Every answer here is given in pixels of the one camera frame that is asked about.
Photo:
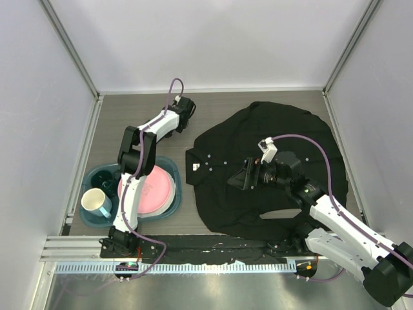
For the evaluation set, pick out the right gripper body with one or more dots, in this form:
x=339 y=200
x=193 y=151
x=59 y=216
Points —
x=254 y=168

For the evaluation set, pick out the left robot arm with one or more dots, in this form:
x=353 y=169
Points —
x=137 y=158

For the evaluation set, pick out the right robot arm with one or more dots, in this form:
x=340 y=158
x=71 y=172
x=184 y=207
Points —
x=383 y=267

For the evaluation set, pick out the white plate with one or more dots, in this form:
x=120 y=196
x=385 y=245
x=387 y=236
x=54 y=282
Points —
x=157 y=196

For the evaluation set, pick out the pink plate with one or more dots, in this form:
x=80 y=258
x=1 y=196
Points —
x=130 y=190

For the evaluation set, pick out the dark green mug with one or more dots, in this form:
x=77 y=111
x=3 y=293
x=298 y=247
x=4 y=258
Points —
x=106 y=181

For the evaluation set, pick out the light blue mug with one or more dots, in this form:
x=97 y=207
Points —
x=95 y=201

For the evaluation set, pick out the blue plastic bin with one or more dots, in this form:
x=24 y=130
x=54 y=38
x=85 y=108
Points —
x=94 y=221

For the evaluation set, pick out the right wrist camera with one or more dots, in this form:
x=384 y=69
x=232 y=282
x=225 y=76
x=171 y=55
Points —
x=268 y=149

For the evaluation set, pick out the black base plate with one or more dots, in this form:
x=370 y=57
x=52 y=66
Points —
x=204 y=249

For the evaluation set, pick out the white cable duct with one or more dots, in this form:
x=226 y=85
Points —
x=126 y=268

